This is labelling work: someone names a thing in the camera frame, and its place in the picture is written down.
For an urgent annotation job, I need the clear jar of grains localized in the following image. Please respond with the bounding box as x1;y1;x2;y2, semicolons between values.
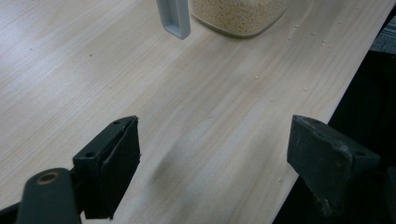
190;0;288;36

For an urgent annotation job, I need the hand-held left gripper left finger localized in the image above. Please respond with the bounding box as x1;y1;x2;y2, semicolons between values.
72;115;142;220

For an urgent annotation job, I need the clear jar with grey lid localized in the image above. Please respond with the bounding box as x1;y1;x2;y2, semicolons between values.
155;0;290;41

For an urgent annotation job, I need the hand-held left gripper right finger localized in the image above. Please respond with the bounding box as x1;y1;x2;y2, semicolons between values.
286;114;383;217

